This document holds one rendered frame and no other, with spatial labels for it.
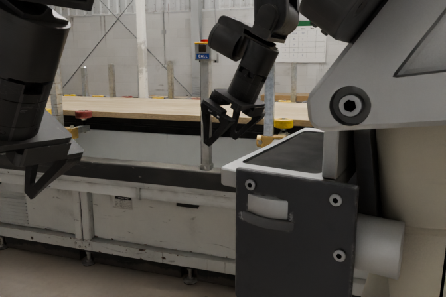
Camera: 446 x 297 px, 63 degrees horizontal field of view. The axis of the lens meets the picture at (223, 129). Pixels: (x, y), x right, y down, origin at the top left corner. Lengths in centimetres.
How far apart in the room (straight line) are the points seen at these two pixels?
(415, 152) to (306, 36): 827
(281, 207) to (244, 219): 4
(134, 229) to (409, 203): 186
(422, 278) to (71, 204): 207
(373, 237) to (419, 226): 5
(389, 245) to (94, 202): 197
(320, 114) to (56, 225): 230
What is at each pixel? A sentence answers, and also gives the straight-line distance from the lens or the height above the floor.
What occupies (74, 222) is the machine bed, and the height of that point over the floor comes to 24.
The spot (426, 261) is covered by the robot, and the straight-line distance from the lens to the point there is 36.
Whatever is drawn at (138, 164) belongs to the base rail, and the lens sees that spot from 165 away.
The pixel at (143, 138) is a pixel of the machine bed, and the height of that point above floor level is 77.
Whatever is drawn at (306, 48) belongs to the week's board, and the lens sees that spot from 855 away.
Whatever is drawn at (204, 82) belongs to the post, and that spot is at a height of 106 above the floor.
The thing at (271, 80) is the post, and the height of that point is 108.
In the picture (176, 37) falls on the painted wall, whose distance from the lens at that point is 936.
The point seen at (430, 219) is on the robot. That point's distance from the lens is 34.
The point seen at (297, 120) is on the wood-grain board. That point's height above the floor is 90.
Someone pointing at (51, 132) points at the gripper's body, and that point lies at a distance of 38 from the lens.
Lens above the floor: 113
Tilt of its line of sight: 10 degrees down
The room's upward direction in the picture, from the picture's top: straight up
